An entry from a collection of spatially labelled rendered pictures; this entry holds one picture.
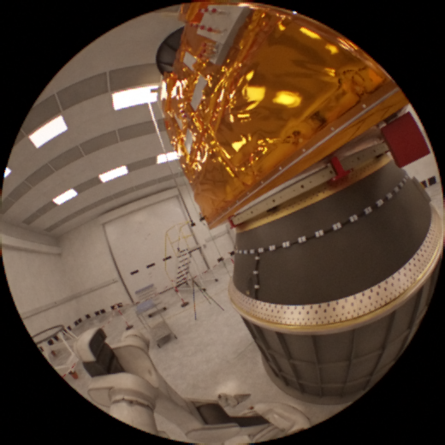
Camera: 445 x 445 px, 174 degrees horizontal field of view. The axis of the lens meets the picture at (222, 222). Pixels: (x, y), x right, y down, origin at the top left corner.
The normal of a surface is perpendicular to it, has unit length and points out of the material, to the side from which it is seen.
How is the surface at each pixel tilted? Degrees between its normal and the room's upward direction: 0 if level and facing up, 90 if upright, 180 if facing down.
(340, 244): 62
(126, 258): 90
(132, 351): 90
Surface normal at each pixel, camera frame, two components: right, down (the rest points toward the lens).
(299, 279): -0.79, -0.19
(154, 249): 0.36, -0.22
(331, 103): -0.30, 0.90
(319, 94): -0.83, 0.38
